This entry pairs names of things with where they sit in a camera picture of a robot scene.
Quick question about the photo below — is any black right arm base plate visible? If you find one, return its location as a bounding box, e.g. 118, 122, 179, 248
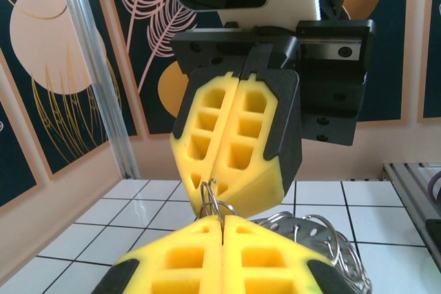
425, 218, 441, 242

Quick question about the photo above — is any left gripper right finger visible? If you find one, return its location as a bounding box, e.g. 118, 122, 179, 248
222, 216, 361, 294

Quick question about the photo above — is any steel split ring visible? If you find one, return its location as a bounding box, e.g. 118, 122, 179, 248
201, 178, 221, 221

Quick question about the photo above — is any long aluminium base rail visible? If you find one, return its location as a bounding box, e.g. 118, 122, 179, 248
382, 161, 441, 260

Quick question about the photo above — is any aluminium frame post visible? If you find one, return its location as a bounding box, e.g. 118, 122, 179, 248
53, 0, 141, 180

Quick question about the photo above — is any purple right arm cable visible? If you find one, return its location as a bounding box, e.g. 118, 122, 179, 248
426, 172, 441, 202

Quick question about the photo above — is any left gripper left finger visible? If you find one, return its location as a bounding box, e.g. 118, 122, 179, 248
91, 214, 225, 294

